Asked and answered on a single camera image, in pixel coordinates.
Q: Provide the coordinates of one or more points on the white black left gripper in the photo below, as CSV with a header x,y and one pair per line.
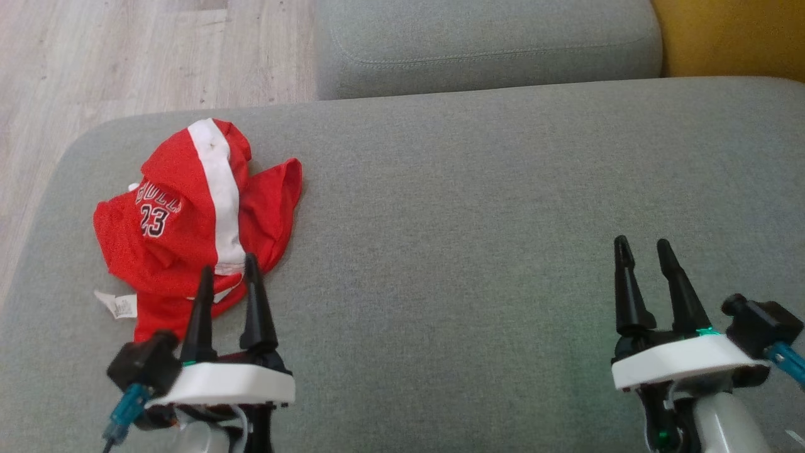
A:
x,y
226,382

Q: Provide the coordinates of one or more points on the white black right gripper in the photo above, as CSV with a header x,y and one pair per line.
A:
x,y
679,362

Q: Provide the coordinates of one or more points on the red white jersey shirt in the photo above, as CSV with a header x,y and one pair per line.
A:
x,y
270,201

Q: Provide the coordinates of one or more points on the red shorts white stripe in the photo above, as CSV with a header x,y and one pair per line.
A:
x,y
188,182

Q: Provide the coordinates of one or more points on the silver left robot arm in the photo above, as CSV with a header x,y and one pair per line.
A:
x,y
210,440

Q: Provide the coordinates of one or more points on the large grey sofa seat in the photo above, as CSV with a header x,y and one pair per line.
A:
x,y
453,220

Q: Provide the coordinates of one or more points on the large yellow sofa backrest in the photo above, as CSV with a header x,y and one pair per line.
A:
x,y
729,31

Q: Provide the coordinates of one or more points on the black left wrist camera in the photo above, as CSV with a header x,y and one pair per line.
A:
x,y
144,362

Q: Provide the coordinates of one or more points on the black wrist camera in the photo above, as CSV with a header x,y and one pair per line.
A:
x,y
144,362
764,324

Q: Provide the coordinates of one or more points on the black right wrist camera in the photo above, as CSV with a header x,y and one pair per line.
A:
x,y
764,324

